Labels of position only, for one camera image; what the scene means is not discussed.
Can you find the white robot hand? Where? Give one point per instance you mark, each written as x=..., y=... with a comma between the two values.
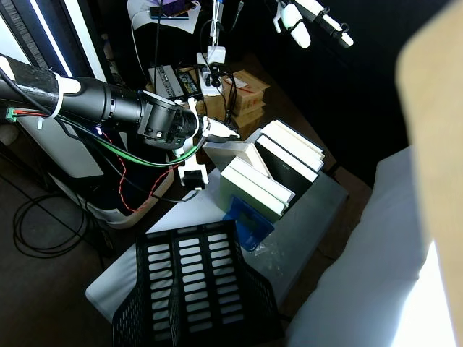
x=294, y=25
x=218, y=132

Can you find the small cream book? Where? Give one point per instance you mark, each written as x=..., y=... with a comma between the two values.
x=224, y=153

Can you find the plain cardboard box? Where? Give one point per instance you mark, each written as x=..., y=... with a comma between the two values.
x=249, y=123

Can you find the white power strip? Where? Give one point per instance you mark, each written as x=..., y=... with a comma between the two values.
x=206, y=89

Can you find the cardboard box with red print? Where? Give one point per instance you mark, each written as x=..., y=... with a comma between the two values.
x=246, y=86

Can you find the black power supply with label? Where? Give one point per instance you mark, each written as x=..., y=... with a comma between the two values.
x=188, y=83

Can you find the black plug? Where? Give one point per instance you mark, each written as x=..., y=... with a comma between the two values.
x=215, y=72

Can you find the white spine book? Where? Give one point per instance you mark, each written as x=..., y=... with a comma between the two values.
x=289, y=155

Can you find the silver power supply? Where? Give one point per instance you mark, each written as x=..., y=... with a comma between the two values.
x=162, y=81

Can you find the cream covered book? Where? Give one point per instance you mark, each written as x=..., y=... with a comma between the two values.
x=294, y=142

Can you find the blue bookend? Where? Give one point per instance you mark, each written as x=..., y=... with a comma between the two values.
x=235, y=207

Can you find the white plug adapter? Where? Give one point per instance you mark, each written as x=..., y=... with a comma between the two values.
x=217, y=54

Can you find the black covered book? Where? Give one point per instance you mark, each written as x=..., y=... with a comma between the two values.
x=285, y=173

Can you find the grey usb hub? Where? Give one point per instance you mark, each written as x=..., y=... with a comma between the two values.
x=216, y=14

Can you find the dark curtain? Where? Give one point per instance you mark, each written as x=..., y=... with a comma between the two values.
x=354, y=90

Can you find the smartphone with blue edge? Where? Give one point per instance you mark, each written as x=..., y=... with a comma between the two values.
x=173, y=15

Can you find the purple item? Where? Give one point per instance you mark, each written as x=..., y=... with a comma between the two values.
x=173, y=3

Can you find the clear plastic scrap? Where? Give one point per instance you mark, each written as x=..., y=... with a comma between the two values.
x=267, y=258

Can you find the white curved stand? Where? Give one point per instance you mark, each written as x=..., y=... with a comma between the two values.
x=139, y=16

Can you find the black mesh file rack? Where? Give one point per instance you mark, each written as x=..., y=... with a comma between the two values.
x=208, y=274

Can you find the white tower with light strip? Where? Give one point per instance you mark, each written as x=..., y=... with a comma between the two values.
x=65, y=152

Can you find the beige panel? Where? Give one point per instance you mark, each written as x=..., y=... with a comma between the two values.
x=434, y=108

